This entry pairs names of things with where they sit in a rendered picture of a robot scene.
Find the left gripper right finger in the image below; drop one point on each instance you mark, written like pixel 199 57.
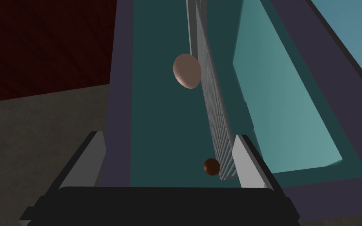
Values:
pixel 250 166

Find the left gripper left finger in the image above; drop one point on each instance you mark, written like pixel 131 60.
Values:
pixel 85 166

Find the brown round door knob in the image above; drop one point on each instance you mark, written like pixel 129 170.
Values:
pixel 211 166

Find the teal door leaf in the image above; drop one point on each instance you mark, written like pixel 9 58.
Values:
pixel 162 125

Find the beige round door knob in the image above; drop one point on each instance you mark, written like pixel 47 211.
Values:
pixel 187 71

